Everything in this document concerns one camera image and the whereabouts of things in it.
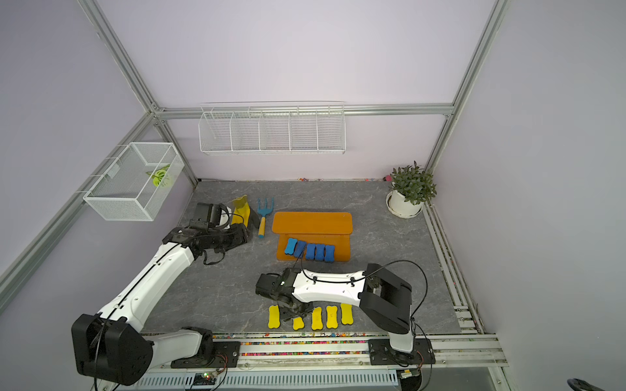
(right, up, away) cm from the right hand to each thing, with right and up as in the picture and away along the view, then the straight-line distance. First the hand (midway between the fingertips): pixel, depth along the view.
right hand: (293, 311), depth 79 cm
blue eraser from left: (-3, +18, +16) cm, 24 cm away
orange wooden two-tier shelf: (+11, +27, +8) cm, 30 cm away
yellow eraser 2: (-6, -2, 0) cm, 7 cm away
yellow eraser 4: (+13, -3, -1) cm, 13 cm away
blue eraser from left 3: (+5, +17, +13) cm, 22 cm away
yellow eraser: (+2, -3, -1) cm, 4 cm away
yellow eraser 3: (+8, -2, -1) cm, 8 cm away
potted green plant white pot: (+43, +42, +12) cm, 61 cm away
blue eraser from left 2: (+1, +18, +15) cm, 24 cm away
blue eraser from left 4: (+9, +17, +13) cm, 23 cm away
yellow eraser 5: (+18, -1, 0) cm, 18 cm away
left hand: (-16, +24, +2) cm, 29 cm away
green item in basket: (-45, +44, +2) cm, 63 cm away
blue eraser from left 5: (+12, +16, +15) cm, 25 cm away
